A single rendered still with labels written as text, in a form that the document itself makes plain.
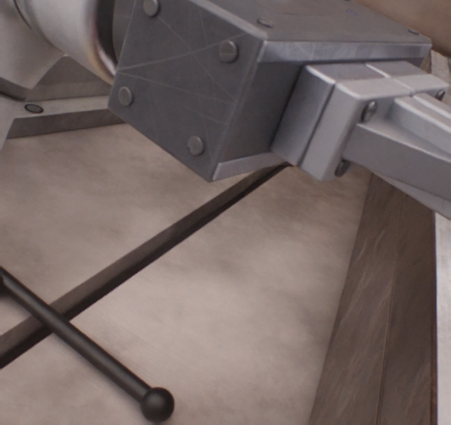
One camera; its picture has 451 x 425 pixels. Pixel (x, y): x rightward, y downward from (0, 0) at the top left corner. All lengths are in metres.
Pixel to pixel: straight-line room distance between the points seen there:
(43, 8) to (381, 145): 0.15
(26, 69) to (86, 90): 1.18
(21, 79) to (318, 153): 0.19
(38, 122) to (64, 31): 1.12
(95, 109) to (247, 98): 1.30
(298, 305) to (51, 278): 0.44
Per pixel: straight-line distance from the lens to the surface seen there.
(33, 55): 0.32
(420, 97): 0.22
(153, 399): 0.81
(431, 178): 0.19
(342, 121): 0.18
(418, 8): 0.72
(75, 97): 1.49
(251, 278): 1.14
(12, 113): 0.34
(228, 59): 0.17
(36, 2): 0.28
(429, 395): 0.47
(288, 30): 0.18
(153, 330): 0.96
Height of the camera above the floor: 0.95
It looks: 27 degrees down
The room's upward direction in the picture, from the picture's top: 21 degrees clockwise
